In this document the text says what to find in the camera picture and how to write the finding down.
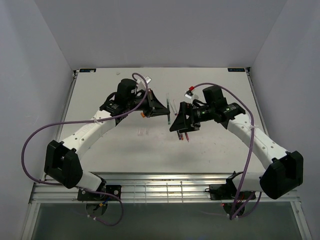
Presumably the red gel pen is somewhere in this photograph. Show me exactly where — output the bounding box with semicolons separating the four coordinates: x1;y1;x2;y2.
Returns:
185;132;190;142

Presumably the left blue corner label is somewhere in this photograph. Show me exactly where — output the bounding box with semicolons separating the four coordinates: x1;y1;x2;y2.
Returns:
79;68;97;73

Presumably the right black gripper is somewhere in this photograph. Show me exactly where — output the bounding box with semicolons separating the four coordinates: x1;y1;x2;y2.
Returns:
169;101;215;133

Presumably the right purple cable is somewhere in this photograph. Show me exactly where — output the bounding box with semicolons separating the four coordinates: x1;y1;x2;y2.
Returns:
193;82;262;221

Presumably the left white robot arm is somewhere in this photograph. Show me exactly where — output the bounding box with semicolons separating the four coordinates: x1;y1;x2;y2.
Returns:
44;78;170;200

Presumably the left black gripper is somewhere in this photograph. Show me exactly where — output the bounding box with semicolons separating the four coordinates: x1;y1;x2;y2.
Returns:
126;88;169;118

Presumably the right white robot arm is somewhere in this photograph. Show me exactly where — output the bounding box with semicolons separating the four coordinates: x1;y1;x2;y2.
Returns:
169;85;304;200

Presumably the right blue corner label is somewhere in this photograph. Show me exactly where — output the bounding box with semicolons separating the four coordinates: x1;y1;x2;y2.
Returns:
227;67;246;73

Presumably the blue capped white marker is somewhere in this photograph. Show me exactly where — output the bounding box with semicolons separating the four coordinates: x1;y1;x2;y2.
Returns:
168;100;177;116

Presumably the aluminium rail frame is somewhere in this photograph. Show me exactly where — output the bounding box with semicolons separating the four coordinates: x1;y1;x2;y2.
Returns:
29;67;301;206

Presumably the blue corner label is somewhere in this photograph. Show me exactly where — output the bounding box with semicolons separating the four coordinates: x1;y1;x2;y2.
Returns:
227;67;246;73
79;68;97;73

